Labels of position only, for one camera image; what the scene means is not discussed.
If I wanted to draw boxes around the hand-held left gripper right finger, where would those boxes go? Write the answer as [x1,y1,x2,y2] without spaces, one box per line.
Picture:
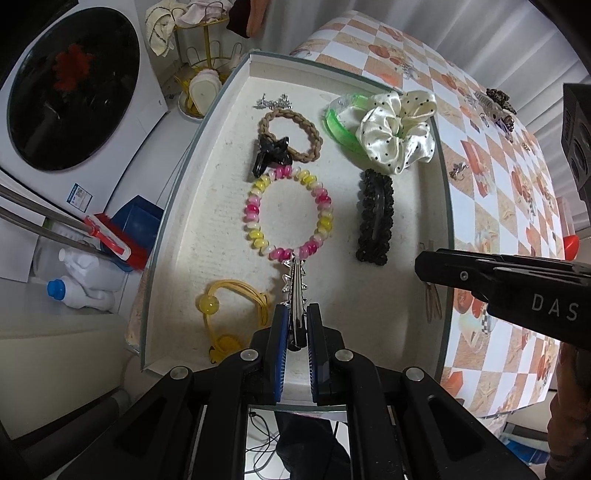
[307,303,536,480]

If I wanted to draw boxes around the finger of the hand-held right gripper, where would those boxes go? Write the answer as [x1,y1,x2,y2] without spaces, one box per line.
[414,248,498,304]

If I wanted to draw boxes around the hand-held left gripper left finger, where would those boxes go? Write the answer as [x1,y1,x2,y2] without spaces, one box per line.
[60,304,290,480]

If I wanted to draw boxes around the silver zigzag hair clip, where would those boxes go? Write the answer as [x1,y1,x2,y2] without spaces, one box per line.
[281,256,308,350]

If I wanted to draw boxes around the yellow hair tie with beads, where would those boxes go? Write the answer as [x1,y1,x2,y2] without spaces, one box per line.
[197,279,274,366]

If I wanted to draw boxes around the black beaded hair clip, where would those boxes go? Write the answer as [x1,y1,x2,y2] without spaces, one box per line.
[356,169,395,264]

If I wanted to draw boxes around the grey jewelry box white lining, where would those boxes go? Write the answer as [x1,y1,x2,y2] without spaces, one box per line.
[141,52,456,408]

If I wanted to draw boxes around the cream polka dot scrunchie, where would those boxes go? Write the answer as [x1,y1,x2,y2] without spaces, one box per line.
[355,89,437,175]

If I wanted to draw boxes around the pink yellow bead bracelet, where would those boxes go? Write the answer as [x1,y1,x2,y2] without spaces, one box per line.
[242,166,334,263]

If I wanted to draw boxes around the green translucent bracelet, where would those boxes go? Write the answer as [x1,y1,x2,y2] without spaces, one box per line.
[325,91,371,154]

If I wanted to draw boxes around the brown braided hair tie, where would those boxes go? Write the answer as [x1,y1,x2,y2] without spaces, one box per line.
[257,108,322,164]

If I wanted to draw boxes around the small black hair clip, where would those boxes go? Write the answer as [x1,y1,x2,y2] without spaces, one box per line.
[251,136,294,179]

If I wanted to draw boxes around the silver chain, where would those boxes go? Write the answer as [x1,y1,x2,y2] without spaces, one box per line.
[253,92,294,111]

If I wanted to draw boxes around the person's right forearm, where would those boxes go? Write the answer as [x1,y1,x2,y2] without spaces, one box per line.
[549,342,591,464]

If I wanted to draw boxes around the small wooden clip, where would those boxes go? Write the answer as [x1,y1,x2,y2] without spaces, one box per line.
[424,281,445,322]

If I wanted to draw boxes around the checkered printed tablecloth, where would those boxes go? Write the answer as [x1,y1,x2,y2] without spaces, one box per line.
[291,11,574,417]

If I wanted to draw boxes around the person's leg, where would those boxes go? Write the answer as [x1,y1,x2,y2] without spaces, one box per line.
[274,410,352,480]

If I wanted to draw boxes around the dark brown lace hair clip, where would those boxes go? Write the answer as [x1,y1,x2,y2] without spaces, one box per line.
[485,88,518,114]

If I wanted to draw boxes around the blue dustpan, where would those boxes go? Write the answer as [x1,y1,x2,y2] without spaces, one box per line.
[99,196,165,274]

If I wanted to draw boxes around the red brush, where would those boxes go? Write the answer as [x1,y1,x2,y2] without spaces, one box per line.
[84,213,147,271]

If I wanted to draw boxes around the white bottle blue cap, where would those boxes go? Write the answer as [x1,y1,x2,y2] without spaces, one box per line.
[46,246,126,313]

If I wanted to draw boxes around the white slippers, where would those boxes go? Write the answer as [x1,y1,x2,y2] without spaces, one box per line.
[188,68,223,117]

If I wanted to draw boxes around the white washing machine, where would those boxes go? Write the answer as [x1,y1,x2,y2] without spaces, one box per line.
[0,0,170,298]

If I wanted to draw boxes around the yellow metal rack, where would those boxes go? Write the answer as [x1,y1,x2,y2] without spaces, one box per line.
[172,21,246,118]

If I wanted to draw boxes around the brown slippers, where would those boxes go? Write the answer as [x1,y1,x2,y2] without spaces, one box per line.
[226,0,269,38]

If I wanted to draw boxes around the black cable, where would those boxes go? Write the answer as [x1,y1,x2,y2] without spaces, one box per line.
[245,406,279,477]

